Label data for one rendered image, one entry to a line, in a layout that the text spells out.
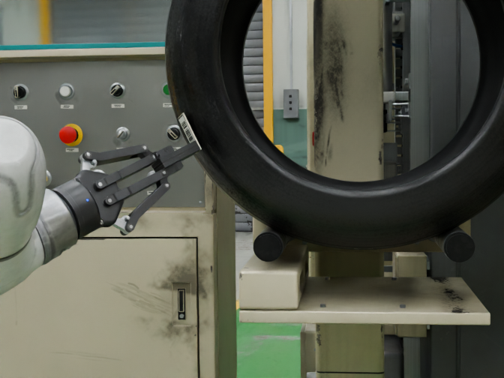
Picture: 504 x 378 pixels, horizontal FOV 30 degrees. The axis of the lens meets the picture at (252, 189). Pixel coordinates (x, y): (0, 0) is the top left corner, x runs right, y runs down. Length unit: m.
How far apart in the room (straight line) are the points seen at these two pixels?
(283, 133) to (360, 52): 8.93
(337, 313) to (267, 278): 0.11
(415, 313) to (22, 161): 0.65
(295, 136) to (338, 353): 8.92
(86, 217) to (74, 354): 1.00
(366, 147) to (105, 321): 0.77
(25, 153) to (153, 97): 1.16
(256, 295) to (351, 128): 0.47
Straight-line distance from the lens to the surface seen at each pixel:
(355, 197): 1.36
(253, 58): 10.84
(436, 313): 1.41
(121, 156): 1.32
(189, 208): 2.16
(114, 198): 1.29
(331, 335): 1.79
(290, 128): 10.67
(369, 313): 1.41
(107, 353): 2.20
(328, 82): 1.76
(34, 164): 1.03
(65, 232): 1.23
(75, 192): 1.25
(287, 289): 1.41
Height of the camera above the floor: 1.06
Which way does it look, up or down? 3 degrees down
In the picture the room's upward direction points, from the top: 1 degrees counter-clockwise
